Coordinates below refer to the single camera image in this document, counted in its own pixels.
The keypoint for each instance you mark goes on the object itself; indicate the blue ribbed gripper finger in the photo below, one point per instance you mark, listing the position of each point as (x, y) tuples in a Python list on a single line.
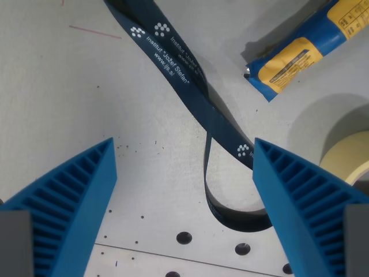
[(299, 202), (72, 207)]

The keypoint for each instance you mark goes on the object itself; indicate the blue and yellow bag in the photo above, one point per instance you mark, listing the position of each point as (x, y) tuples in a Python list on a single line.
[(299, 52)]

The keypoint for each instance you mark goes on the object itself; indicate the beige masking tape roll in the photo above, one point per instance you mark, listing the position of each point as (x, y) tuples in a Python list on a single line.
[(346, 158)]

